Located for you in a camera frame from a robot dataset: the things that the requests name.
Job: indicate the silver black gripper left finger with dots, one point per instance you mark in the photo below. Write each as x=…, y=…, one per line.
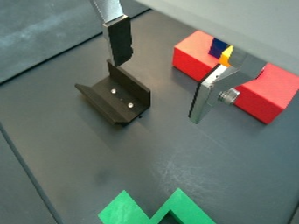
x=116, y=30

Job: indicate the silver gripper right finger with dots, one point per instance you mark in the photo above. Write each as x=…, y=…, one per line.
x=218, y=87

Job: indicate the red base board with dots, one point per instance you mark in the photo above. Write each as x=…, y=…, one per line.
x=263, y=96

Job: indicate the black angled fixture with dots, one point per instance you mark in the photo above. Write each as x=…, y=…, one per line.
x=120, y=97

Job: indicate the yellow long bar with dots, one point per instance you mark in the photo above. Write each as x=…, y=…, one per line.
x=225, y=56

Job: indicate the blue block left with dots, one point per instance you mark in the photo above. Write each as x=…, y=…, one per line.
x=217, y=48

